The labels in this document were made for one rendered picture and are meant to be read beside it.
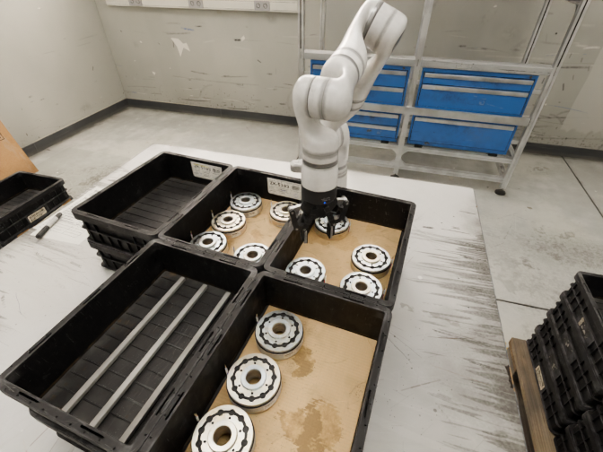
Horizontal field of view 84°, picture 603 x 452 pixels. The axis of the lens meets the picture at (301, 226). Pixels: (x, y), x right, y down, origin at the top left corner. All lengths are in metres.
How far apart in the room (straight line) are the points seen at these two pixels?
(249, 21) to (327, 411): 3.53
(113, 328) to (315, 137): 0.61
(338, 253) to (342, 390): 0.38
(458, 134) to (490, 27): 1.04
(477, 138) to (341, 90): 2.34
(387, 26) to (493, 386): 0.85
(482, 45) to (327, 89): 3.02
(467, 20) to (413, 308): 2.84
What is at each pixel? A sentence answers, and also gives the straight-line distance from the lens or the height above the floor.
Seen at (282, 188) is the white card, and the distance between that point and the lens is 1.10.
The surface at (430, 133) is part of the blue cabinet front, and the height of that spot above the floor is 0.43.
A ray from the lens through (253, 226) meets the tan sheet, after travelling 1.04.
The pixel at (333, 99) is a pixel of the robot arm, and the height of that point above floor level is 1.30.
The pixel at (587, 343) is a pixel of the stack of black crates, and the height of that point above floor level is 0.50.
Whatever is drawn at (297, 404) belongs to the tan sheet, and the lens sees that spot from 0.71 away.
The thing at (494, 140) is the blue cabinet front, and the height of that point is 0.43.
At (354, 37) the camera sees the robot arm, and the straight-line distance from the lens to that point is 0.75.
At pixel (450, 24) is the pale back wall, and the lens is 3.50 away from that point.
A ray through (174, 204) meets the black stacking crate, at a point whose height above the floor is 0.83.
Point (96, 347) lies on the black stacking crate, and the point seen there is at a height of 0.83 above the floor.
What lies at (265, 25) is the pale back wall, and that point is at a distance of 3.75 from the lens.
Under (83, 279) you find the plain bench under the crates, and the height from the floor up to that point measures 0.70.
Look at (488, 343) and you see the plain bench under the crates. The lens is 1.04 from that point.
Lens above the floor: 1.48
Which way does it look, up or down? 39 degrees down
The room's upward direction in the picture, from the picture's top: straight up
